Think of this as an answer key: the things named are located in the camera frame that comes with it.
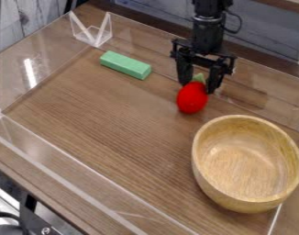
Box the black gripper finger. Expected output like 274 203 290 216
206 65 226 94
177 57 194 85

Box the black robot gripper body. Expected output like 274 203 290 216
171 39 238 75

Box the red toy strawberry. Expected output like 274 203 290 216
177 73 209 114

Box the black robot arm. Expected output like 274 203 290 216
171 0 242 94

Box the green rectangular block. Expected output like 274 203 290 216
99 50 152 80

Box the wooden bowl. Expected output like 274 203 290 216
191 115 299 214

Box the clear acrylic tray wall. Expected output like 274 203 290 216
0 5 299 235

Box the black table leg bracket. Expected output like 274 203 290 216
20 193 75 235

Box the black cable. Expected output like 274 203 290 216
0 210 27 235

